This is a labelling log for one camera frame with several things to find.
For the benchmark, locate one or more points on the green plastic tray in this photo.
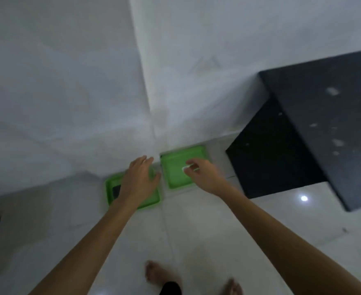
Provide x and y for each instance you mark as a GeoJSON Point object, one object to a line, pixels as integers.
{"type": "Point", "coordinates": [174, 168]}
{"type": "Point", "coordinates": [151, 201]}

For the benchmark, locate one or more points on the black stone counter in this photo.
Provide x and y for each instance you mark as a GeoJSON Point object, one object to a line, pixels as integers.
{"type": "Point", "coordinates": [315, 119]}

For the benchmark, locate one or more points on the person's left foot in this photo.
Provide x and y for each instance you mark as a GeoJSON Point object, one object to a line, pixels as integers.
{"type": "Point", "coordinates": [160, 273]}

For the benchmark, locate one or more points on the person's left hand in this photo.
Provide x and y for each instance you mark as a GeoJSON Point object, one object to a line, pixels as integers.
{"type": "Point", "coordinates": [139, 182]}

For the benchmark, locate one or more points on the person's foot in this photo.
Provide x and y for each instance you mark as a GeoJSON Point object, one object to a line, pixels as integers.
{"type": "Point", "coordinates": [160, 273]}
{"type": "Point", "coordinates": [233, 287]}

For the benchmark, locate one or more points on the person's black trouser leg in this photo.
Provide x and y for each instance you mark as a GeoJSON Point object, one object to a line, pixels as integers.
{"type": "Point", "coordinates": [172, 289]}

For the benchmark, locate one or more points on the person's left forearm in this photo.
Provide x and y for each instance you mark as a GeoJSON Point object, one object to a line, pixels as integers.
{"type": "Point", "coordinates": [88, 242]}

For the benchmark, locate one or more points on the person's left thumb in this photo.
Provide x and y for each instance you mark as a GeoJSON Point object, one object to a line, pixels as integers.
{"type": "Point", "coordinates": [156, 179]}

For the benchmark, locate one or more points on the person's right forearm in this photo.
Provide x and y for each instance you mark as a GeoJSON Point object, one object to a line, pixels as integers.
{"type": "Point", "coordinates": [291, 242]}

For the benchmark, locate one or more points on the small white object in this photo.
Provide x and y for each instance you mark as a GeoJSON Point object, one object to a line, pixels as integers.
{"type": "Point", "coordinates": [185, 168]}

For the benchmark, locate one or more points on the person's right hand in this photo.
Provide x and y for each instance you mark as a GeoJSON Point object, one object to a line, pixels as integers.
{"type": "Point", "coordinates": [208, 178]}

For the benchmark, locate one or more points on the person's right thumb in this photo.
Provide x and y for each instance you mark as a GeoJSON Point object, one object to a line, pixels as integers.
{"type": "Point", "coordinates": [190, 173]}

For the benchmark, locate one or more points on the person's right foot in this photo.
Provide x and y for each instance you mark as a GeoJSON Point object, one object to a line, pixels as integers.
{"type": "Point", "coordinates": [233, 287]}

